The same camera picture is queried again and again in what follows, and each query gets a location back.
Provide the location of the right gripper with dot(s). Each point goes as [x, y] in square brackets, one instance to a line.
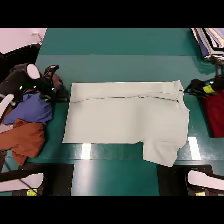
[200, 88]

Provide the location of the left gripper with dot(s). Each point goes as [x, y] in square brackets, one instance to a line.
[50, 90]

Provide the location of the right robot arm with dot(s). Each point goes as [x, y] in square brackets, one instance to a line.
[206, 180]

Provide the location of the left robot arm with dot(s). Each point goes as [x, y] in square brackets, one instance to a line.
[20, 80]

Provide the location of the brown garment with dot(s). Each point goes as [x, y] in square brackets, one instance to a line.
[58, 81]

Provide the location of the blue garment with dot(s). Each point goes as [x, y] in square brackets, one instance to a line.
[31, 110]

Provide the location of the dark red garment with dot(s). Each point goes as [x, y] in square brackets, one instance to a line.
[215, 115]

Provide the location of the heap of clothes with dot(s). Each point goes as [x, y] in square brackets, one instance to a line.
[210, 40]

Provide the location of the orange garment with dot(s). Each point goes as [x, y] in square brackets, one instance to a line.
[26, 140]

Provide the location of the pink garment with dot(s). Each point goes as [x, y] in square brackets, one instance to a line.
[18, 38]

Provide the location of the cream T-shirt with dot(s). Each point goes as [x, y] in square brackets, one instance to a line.
[126, 116]

